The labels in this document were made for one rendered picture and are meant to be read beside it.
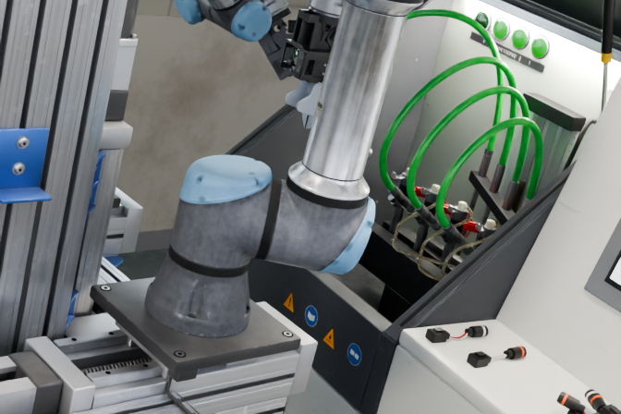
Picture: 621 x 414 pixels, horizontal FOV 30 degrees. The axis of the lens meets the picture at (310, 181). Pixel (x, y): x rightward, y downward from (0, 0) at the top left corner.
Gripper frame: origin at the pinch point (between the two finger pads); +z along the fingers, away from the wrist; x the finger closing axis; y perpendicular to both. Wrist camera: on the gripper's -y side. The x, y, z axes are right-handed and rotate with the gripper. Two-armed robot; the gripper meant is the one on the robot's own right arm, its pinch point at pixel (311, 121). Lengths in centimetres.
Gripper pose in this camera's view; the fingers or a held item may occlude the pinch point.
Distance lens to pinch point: 207.0
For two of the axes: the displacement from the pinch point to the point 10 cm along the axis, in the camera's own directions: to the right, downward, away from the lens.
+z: -2.3, 9.2, 3.3
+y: -8.0, 0.1, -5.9
